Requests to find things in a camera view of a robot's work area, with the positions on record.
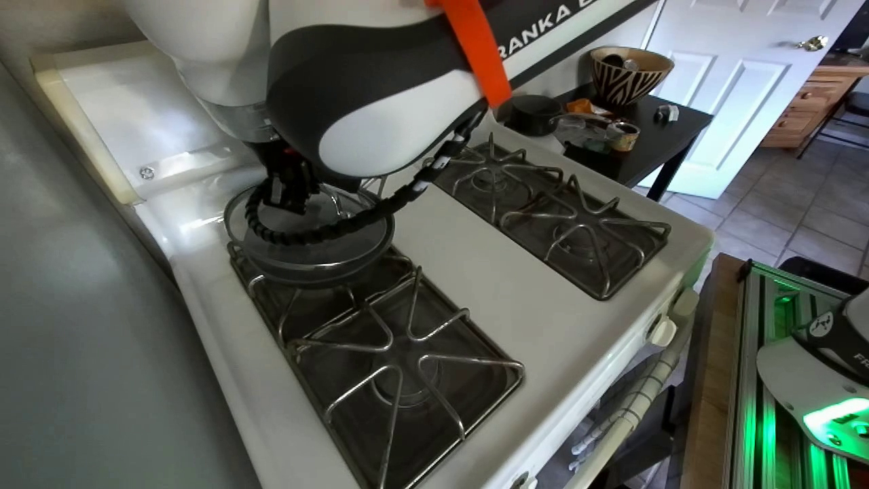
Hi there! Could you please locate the glass pan lid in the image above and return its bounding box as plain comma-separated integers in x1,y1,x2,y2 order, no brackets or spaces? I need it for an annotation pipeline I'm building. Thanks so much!
223,182,396,286

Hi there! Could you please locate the black pan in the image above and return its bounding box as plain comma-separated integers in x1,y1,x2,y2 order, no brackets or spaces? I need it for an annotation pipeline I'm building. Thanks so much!
508,94,578,137

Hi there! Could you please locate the stove burner grate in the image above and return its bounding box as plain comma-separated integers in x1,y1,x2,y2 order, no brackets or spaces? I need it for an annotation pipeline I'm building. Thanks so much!
429,132,673,302
227,239,527,489

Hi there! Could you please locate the white gas stove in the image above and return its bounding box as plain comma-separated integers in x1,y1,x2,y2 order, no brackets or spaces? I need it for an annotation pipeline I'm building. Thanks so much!
31,41,717,489

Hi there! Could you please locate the clear glass dish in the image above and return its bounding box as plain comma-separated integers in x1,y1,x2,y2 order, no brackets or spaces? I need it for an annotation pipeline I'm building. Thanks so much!
553,113,613,154

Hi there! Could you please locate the zebra pattern wooden bowl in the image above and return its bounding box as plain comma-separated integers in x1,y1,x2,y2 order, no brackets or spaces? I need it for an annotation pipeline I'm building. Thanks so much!
589,46,676,109

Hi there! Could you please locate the black side table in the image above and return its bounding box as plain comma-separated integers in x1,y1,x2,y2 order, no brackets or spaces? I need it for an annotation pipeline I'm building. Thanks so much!
562,85,714,202

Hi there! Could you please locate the oven door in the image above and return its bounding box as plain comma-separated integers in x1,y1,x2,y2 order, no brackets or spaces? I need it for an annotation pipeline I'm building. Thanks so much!
536,326,688,489

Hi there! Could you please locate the white panel door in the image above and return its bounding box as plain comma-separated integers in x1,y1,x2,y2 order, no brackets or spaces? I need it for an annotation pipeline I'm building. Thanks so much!
637,0,868,200

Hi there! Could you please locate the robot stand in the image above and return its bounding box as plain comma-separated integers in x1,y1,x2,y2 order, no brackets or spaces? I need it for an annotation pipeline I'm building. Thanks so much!
679,253,869,489

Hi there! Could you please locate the wooden dresser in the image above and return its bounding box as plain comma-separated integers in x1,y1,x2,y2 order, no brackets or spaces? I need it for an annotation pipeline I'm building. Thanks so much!
760,53,869,149

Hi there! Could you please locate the white oven door handle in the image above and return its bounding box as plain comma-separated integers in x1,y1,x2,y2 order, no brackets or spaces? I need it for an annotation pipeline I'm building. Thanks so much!
568,325,695,476

